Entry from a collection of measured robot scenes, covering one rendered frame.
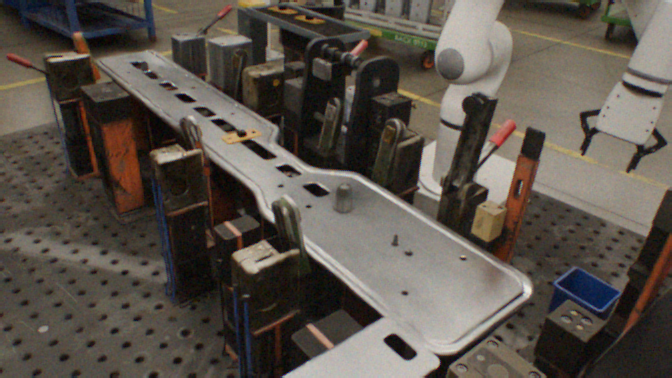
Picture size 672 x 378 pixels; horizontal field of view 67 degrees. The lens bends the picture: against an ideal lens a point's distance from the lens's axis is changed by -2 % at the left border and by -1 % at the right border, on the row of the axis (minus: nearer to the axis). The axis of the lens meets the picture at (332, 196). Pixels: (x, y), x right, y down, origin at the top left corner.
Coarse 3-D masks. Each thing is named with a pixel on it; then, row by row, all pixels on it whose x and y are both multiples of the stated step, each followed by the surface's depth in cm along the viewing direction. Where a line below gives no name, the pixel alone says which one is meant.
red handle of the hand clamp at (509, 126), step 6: (510, 120) 89; (504, 126) 88; (510, 126) 88; (498, 132) 88; (504, 132) 87; (510, 132) 88; (492, 138) 88; (498, 138) 87; (504, 138) 87; (486, 144) 88; (492, 144) 87; (498, 144) 87; (486, 150) 87; (492, 150) 87; (480, 156) 87; (486, 156) 87; (480, 162) 86; (462, 174) 86; (456, 180) 86; (456, 186) 86
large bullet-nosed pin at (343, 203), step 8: (344, 184) 87; (336, 192) 88; (344, 192) 87; (352, 192) 88; (336, 200) 88; (344, 200) 87; (352, 200) 88; (336, 208) 89; (344, 208) 88; (352, 208) 90
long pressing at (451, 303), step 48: (144, 96) 129; (192, 96) 130; (240, 144) 109; (288, 192) 93; (384, 192) 94; (336, 240) 82; (384, 240) 83; (432, 240) 83; (384, 288) 73; (432, 288) 73; (480, 288) 74; (528, 288) 74; (432, 336) 66; (480, 336) 67
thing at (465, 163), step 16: (480, 96) 80; (464, 112) 79; (480, 112) 81; (464, 128) 82; (480, 128) 80; (464, 144) 84; (480, 144) 82; (464, 160) 84; (448, 176) 86; (464, 176) 84; (448, 192) 87
